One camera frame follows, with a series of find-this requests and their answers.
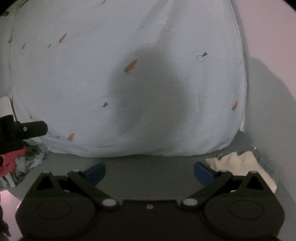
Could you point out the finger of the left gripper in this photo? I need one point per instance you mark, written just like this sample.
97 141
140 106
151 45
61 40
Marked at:
33 129

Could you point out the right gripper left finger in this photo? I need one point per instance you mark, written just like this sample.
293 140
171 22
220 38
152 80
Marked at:
84 182

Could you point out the beige long-sleeve shirt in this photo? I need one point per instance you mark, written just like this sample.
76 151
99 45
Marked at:
240 164

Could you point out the white carrot-print storage bag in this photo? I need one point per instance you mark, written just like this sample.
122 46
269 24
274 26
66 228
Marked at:
117 78

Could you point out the grey checkered cloth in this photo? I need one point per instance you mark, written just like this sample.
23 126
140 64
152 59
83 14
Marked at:
266 165

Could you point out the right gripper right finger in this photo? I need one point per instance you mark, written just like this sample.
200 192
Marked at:
214 182

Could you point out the red and grey garment pile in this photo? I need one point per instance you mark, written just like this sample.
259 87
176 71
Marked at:
17 164

